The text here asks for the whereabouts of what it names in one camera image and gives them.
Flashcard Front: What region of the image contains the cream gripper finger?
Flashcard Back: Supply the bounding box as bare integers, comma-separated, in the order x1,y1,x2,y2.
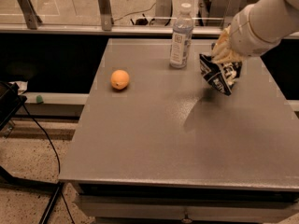
225,66,237,86

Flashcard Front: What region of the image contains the blue chip bag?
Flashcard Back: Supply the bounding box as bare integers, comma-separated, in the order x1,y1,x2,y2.
199,54,242,96

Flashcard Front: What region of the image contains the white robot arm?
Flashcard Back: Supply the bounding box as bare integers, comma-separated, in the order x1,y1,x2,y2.
211,0,299,64

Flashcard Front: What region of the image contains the clear plastic water bottle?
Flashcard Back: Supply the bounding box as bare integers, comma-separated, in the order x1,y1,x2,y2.
170,3,193,69

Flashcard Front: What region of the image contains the grey metal table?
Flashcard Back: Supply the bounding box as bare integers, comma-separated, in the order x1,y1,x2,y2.
60,39,299,224

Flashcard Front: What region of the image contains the orange fruit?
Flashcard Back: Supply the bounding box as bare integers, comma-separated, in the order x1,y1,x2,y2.
110,70,130,90

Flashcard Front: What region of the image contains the small green object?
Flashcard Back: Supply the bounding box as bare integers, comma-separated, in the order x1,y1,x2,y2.
36,95,44,104

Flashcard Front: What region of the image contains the black equipment at left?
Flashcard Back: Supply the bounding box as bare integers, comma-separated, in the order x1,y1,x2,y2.
0,81,27,131

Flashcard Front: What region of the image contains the right metal rail bracket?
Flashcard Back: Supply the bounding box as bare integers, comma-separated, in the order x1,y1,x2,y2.
221,0,242,28

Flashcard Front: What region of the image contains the metal rail bracket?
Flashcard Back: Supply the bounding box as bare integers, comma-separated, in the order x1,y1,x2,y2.
221,0,242,28
97,0,113,31
17,0,42,30

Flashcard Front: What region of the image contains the middle metal rail bracket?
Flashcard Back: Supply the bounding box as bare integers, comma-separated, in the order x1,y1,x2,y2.
97,0,113,31

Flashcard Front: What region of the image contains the glass barrier rail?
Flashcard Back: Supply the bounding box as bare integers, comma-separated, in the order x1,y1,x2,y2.
0,14,299,39

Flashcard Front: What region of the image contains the left metal rail bracket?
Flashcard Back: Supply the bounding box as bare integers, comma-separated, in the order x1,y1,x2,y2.
17,0,42,30

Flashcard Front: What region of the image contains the black floor cable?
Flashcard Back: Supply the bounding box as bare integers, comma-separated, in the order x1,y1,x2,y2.
18,96,76,224

